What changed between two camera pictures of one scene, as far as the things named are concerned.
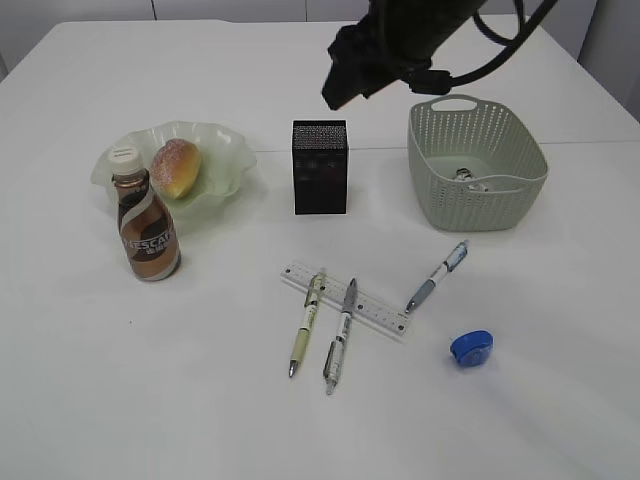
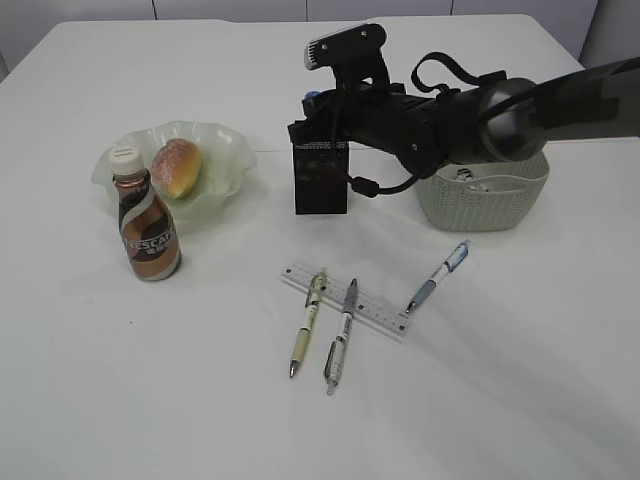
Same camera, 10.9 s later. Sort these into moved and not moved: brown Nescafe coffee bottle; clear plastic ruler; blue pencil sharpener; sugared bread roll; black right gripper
Moved: blue pencil sharpener; black right gripper
Not moved: clear plastic ruler; sugared bread roll; brown Nescafe coffee bottle
